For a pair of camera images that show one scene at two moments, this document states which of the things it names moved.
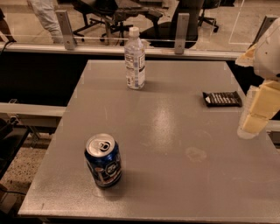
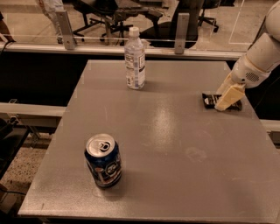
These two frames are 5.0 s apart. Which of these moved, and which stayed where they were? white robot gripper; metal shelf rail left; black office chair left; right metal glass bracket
Moved: white robot gripper
Stayed: metal shelf rail left; black office chair left; right metal glass bracket
